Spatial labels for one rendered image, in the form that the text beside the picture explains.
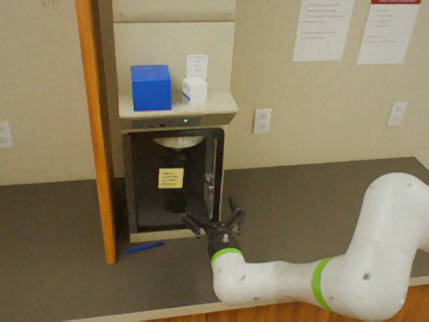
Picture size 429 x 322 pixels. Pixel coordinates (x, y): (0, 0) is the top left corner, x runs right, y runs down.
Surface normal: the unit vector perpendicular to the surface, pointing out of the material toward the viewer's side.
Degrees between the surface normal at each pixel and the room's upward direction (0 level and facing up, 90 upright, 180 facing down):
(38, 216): 0
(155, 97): 90
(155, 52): 90
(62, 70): 90
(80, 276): 0
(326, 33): 90
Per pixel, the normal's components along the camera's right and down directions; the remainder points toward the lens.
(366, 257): -0.47, -0.57
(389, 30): 0.18, 0.56
